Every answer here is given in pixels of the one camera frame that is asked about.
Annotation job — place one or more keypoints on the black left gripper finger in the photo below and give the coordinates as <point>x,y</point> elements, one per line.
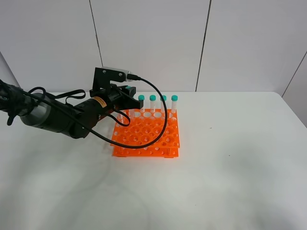
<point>126,100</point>

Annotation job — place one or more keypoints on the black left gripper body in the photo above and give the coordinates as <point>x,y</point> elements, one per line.
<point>104,99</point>

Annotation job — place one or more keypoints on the teal capped test tube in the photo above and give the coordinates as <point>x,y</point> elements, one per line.
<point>124,118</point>

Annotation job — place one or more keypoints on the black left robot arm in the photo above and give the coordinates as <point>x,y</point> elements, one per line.
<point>40,109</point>

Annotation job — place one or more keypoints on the row tube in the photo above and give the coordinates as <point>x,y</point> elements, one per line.
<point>141,99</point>
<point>163,101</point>
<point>174,99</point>
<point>152,103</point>

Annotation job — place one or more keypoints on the orange test tube rack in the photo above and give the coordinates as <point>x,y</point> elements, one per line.
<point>144,128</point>

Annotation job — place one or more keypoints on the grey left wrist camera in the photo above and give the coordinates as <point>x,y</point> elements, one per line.
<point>114,74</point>

